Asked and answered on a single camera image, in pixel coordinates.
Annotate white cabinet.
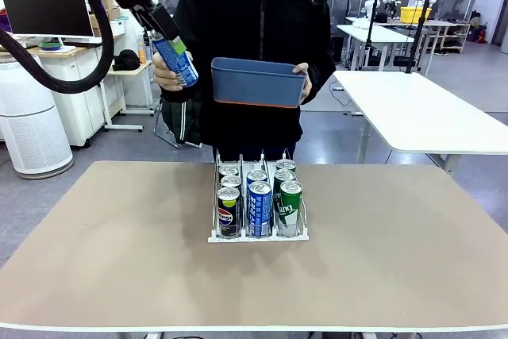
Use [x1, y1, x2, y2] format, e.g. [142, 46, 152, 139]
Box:
[37, 43, 116, 148]

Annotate black garment, white stripes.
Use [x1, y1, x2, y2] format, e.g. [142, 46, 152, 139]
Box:
[160, 98, 204, 148]

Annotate white background table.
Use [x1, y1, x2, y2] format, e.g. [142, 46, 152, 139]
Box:
[336, 23, 416, 72]

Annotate blue Pocari can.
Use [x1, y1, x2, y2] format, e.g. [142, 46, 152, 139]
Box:
[246, 169, 269, 184]
[246, 180, 274, 237]
[152, 35, 199, 89]

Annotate person's left forearm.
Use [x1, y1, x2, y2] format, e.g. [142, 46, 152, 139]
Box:
[299, 56, 337, 106]

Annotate blue-grey bin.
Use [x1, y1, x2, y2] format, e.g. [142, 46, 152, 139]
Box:
[210, 56, 308, 110]

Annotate clear plastic can dispenser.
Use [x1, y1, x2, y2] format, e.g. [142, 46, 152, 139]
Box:
[207, 148, 310, 245]

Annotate small wooden-top side table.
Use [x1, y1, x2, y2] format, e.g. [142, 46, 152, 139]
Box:
[103, 60, 155, 133]

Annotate white cylindrical air purifier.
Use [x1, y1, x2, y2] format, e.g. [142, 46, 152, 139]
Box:
[0, 61, 75, 180]

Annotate yellow plastic bin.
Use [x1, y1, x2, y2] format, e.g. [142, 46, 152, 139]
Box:
[399, 6, 433, 25]

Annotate person in black jacket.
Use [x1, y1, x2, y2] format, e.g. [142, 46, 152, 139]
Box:
[160, 0, 337, 165]

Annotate brown cardboard box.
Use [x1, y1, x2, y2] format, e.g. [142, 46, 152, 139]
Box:
[89, 0, 122, 37]

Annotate black tripod pole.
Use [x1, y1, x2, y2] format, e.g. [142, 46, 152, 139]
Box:
[364, 0, 383, 72]
[405, 0, 437, 75]

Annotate black corrugated cable hose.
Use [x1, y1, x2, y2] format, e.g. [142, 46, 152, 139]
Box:
[0, 0, 116, 94]

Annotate person's right hand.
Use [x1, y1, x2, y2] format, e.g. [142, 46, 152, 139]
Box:
[152, 51, 196, 93]

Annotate black cap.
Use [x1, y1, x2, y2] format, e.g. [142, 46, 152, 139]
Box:
[112, 48, 141, 72]

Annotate black computer monitor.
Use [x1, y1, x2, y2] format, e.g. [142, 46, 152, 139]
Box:
[0, 0, 95, 38]

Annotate white desk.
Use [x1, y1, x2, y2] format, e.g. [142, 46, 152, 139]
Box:
[332, 70, 508, 175]

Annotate person's left hand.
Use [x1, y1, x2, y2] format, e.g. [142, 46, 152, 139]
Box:
[292, 62, 313, 105]

